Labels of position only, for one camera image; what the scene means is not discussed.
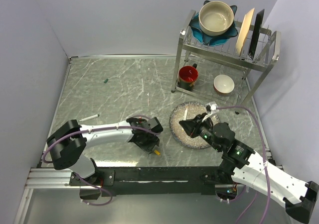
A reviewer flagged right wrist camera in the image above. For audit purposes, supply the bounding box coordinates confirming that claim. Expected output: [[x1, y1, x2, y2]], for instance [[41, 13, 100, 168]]
[[202, 102, 219, 121]]

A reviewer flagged steel dish rack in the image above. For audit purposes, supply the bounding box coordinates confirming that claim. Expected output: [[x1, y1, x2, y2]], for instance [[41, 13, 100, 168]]
[[171, 10, 282, 106]]

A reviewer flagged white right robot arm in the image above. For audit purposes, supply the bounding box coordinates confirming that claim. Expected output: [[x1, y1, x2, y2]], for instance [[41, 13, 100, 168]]
[[179, 113, 319, 224]]

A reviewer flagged white pen yellow tip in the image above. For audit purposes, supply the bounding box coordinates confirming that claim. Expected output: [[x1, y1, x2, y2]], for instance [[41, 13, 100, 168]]
[[183, 108, 188, 120]]

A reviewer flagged black plate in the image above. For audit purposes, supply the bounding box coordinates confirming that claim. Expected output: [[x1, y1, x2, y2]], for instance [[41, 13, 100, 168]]
[[248, 9, 265, 60]]

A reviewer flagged cream plate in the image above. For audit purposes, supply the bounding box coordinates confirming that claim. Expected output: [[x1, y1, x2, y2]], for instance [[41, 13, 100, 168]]
[[235, 8, 255, 56]]

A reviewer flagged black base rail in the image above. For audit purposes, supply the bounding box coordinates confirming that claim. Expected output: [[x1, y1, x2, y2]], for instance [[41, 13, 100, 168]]
[[84, 166, 234, 196]]

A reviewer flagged red black mug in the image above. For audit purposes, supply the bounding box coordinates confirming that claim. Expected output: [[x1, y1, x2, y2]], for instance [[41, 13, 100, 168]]
[[177, 63, 199, 91]]

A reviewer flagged blue flower-shaped bowl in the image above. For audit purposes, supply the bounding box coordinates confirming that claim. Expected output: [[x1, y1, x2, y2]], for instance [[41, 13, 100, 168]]
[[189, 0, 238, 46]]

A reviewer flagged large beige bowl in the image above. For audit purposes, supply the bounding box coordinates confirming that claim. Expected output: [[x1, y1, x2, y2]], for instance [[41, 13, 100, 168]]
[[198, 1, 234, 36]]

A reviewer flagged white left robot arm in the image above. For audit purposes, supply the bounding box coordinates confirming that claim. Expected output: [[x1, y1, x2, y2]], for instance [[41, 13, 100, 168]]
[[42, 116, 163, 185]]

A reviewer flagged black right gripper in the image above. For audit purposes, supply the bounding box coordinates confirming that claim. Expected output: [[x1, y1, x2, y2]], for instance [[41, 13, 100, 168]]
[[179, 112, 222, 152]]

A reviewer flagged white pen green tip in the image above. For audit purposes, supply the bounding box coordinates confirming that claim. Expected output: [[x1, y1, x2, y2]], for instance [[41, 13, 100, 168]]
[[79, 114, 100, 122]]

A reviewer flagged small white bowl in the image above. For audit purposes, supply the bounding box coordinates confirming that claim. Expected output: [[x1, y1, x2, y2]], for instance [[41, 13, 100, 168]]
[[213, 75, 235, 96]]

